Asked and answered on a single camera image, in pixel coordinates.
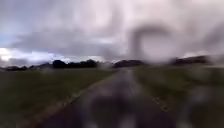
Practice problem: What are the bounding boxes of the pale gravel path edge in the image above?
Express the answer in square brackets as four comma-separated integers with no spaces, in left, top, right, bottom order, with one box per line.
[18,84,98,128]

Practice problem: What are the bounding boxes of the green grass field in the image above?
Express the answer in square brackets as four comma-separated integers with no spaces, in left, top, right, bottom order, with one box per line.
[131,63,224,128]
[0,68,116,128]

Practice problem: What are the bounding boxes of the row of dark trees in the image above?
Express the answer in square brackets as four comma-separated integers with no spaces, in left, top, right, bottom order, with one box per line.
[0,54,214,72]

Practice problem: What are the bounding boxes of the grey asphalt path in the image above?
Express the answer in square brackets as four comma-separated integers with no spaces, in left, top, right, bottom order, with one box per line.
[36,68,178,128]

